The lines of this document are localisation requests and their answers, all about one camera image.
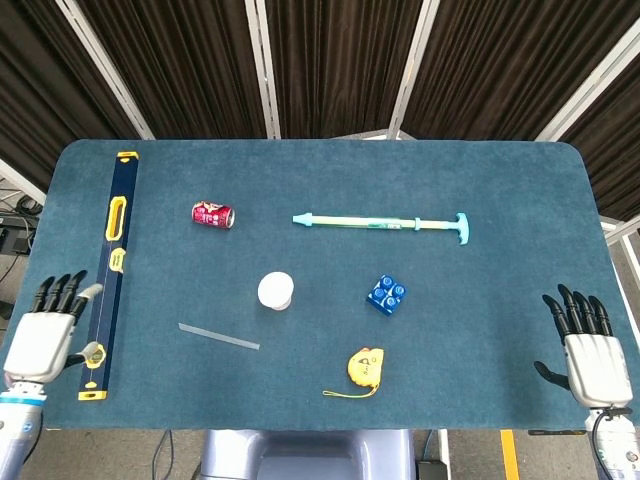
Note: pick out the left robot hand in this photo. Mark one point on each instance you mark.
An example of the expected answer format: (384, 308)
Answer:
(37, 345)

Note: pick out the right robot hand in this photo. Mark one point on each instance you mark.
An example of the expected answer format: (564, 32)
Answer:
(597, 367)

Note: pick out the clear plastic strip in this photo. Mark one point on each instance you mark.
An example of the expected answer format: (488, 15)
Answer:
(219, 336)

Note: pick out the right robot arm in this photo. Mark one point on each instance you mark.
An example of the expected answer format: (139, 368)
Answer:
(620, 445)

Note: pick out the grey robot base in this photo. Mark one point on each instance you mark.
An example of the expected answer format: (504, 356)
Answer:
(310, 455)

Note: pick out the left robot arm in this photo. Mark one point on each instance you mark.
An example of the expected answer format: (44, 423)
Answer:
(17, 430)

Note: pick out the navy and yellow spirit level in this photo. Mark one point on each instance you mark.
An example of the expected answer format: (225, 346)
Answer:
(120, 180)

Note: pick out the black box on floor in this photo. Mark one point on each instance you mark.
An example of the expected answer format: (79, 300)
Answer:
(432, 471)

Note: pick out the red drink can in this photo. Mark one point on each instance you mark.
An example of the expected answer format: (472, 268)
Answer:
(212, 215)

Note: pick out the dark brown curtain panel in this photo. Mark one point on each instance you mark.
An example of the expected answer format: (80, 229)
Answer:
(610, 150)
(500, 65)
(45, 75)
(340, 65)
(180, 65)

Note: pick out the blue building block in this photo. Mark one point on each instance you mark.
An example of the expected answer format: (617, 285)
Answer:
(387, 295)

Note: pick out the yellow tape measure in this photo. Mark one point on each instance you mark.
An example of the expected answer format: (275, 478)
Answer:
(365, 366)

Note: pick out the white paper cup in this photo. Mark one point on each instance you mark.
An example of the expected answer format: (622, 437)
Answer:
(275, 289)

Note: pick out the green and blue water pump toy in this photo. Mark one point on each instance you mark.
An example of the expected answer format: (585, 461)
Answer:
(360, 222)

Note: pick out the blue table cloth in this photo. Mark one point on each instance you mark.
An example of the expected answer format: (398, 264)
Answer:
(320, 175)

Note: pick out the white partition frame post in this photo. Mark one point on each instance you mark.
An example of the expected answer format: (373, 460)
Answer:
(107, 70)
(590, 85)
(412, 65)
(262, 70)

